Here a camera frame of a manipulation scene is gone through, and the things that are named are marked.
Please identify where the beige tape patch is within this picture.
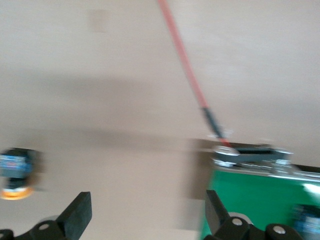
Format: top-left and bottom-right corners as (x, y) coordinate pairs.
(89, 9), (109, 33)

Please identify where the green conveyor belt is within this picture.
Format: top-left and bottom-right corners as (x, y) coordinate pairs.
(199, 138), (320, 240)

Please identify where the red and black wire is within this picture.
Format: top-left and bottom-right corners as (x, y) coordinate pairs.
(157, 0), (233, 148)

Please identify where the yellow push button switch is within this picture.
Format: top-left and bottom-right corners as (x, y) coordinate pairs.
(0, 147), (45, 201)
(291, 202), (320, 240)

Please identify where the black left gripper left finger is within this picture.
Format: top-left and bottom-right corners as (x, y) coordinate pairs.
(0, 191), (93, 240)

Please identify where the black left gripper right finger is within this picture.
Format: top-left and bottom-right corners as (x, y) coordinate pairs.
(199, 189), (304, 240)

